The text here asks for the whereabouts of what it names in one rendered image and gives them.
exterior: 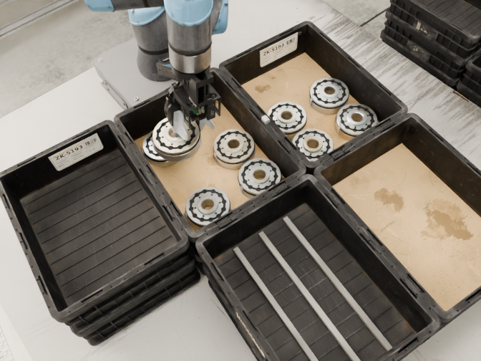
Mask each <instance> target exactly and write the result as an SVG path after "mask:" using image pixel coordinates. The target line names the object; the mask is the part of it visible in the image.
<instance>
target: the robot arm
mask: <svg viewBox="0 0 481 361"><path fill-rule="evenodd" d="M84 1H85V3H86V5H87V7H88V8H89V9H90V10H91V11H94V12H110V11H111V12H115V11H120V10H128V13H129V20H130V23H131V24H132V28H133V31H134V34H135V38H136V41H137V45H138V52H137V66H138V69H139V71H140V73H141V75H142V76H143V77H145V78H147V79H149V80H152V81H158V82H162V81H168V80H176V82H175V83H172V84H171V85H172V86H171V88H170V89H169V90H168V92H169V96H167V97H166V102H165V108H164V111H165V115H166V117H167V120H168V122H169V123H170V126H171V128H172V129H173V132H174V133H175V135H176V136H177V137H182V138H183V139H184V140H185V141H187V140H188V134H187V131H186V129H185V125H184V123H185V124H186V125H187V126H188V127H189V129H190V128H191V125H190V122H191V121H192V122H193V121H195V122H196V123H197V125H198V127H199V128H200V131H202V129H203V128H204V126H205V124H206V125H208V126H209V127H211V128H212V129H214V128H215V126H214V124H213V122H212V120H211V119H213V118H215V113H217V114H218V116H220V104H221V96H220V95H219V94H218V93H217V92H216V91H215V90H214V88H213V87H212V86H211V85H210V83H212V82H213V75H212V74H211V73H210V63H211V44H212V43H213V42H212V36H213V35H214V34H222V33H224V32H225V31H226V29H227V26H228V0H84ZM216 100H217V101H218V108H217V107H216V106H215V101H216ZM186 118H187V119H188V120H187V119H186Z"/></svg>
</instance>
